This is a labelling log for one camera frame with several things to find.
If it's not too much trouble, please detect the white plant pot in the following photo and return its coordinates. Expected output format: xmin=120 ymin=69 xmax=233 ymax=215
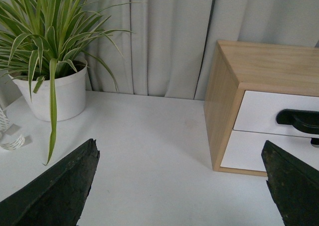
xmin=9 ymin=60 xmax=87 ymax=121

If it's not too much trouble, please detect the black upper drawer handle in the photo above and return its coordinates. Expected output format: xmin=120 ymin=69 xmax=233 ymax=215
xmin=276 ymin=109 xmax=319 ymax=134

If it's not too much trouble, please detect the wooden drawer cabinet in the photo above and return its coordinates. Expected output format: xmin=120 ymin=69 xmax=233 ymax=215
xmin=204 ymin=40 xmax=319 ymax=176

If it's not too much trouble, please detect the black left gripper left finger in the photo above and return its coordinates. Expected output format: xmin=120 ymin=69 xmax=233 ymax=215
xmin=0 ymin=139 xmax=100 ymax=226

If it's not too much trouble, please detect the green spider plant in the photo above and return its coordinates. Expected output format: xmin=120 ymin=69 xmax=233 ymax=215
xmin=0 ymin=0 xmax=132 ymax=162

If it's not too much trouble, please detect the black lower drawer knob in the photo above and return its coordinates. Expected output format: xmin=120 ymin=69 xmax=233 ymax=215
xmin=311 ymin=137 xmax=319 ymax=147

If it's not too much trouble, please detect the white tape strip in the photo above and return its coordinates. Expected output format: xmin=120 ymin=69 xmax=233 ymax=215
xmin=0 ymin=109 xmax=25 ymax=152

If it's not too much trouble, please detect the white upper drawer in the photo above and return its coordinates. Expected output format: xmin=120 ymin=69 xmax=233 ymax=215
xmin=233 ymin=91 xmax=319 ymax=137

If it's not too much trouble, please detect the white drawer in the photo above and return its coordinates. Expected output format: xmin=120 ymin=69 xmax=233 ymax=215
xmin=233 ymin=91 xmax=319 ymax=137
xmin=221 ymin=131 xmax=319 ymax=172

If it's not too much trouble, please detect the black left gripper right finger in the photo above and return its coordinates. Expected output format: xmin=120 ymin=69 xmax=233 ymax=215
xmin=261 ymin=140 xmax=319 ymax=226

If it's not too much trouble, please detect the grey curtain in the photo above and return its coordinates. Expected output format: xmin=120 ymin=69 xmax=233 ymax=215
xmin=84 ymin=0 xmax=319 ymax=100

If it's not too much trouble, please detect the white lower drawer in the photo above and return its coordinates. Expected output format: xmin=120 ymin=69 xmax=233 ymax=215
xmin=221 ymin=131 xmax=319 ymax=172

